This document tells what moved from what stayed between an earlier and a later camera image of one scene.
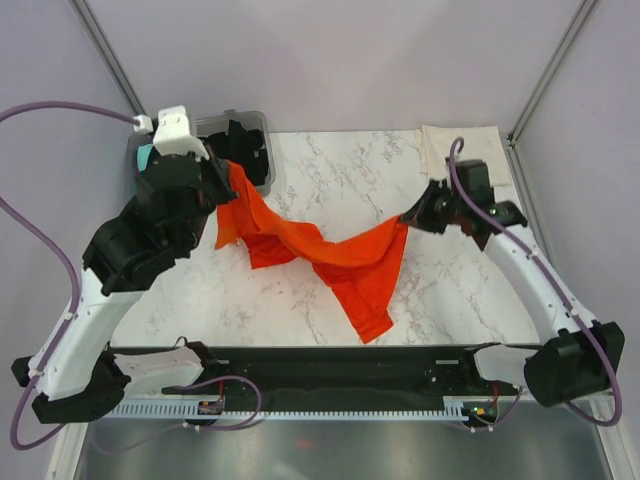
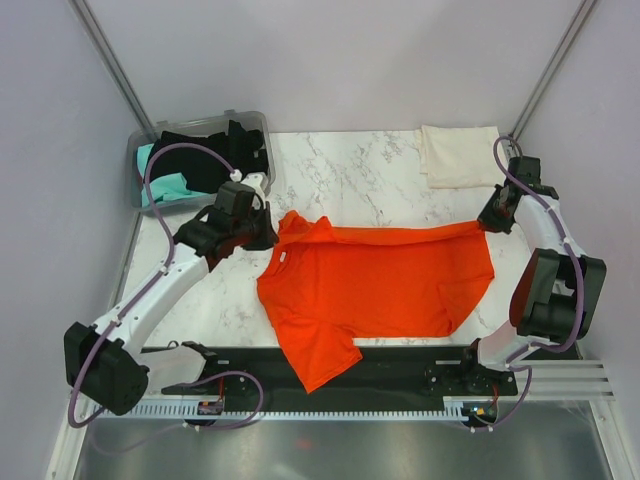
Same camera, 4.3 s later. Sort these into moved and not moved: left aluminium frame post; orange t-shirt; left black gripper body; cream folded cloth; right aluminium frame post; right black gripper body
Moved: right black gripper body; orange t-shirt; left black gripper body
Not moved: cream folded cloth; right aluminium frame post; left aluminium frame post
